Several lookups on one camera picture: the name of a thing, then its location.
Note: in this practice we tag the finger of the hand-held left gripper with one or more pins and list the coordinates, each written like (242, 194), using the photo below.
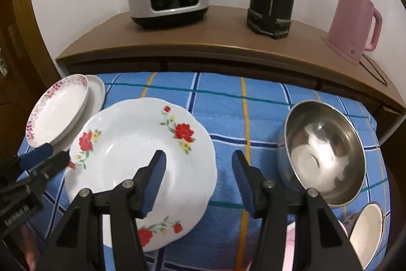
(54, 163)
(38, 154)

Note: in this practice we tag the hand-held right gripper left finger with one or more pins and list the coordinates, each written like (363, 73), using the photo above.
(157, 175)

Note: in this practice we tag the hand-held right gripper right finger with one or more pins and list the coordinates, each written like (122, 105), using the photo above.
(241, 175)

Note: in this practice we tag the white plate with red flowers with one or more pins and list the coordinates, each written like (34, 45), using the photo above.
(127, 144)

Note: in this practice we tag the white plate with pink rim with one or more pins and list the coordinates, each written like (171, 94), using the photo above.
(57, 112)

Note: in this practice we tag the pink plastic bowl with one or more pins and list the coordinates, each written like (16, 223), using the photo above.
(291, 245)

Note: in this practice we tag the stainless steel bowl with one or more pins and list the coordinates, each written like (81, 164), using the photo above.
(323, 150)

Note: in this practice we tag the white enamel bowl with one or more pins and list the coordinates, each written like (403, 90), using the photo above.
(368, 233)

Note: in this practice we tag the blue plaid cloth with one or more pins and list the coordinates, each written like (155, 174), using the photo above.
(247, 99)

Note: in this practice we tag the plain white plate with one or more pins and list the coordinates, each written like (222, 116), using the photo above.
(96, 90)

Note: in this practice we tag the brown wooden door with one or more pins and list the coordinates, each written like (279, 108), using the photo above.
(19, 36)

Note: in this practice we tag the brown wooden cabinet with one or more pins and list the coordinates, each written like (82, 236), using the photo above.
(222, 36)

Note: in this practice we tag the pink electric kettle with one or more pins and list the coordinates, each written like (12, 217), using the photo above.
(352, 26)

